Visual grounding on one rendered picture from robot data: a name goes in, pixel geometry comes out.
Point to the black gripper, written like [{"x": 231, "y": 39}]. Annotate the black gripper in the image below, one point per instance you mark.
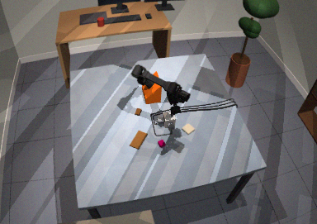
[{"x": 175, "y": 109}]

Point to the magenta cube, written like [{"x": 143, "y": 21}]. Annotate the magenta cube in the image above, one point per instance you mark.
[{"x": 161, "y": 143}]

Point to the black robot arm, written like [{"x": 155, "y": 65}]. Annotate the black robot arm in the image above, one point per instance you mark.
[{"x": 148, "y": 79}]

